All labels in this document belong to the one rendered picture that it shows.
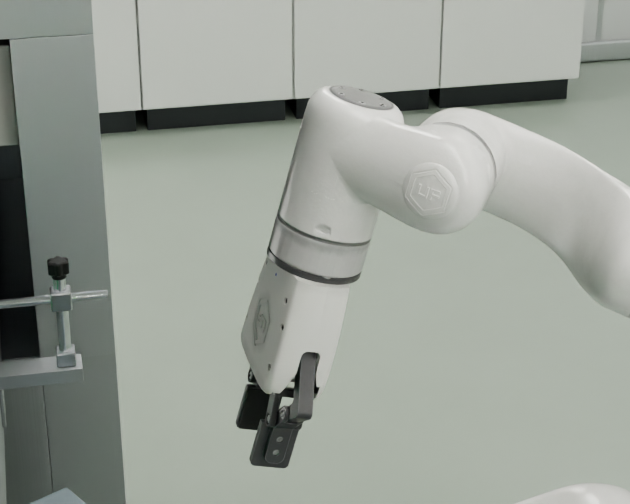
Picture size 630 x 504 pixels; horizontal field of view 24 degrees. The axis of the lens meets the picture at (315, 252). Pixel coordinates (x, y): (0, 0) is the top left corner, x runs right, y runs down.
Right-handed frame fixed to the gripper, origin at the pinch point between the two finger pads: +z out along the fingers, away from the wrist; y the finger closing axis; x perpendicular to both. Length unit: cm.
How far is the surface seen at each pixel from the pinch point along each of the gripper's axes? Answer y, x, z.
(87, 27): -90, -6, -5
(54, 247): -90, -4, 27
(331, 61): -362, 123, 64
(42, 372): -69, -6, 35
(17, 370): -70, -9, 36
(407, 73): -360, 150, 63
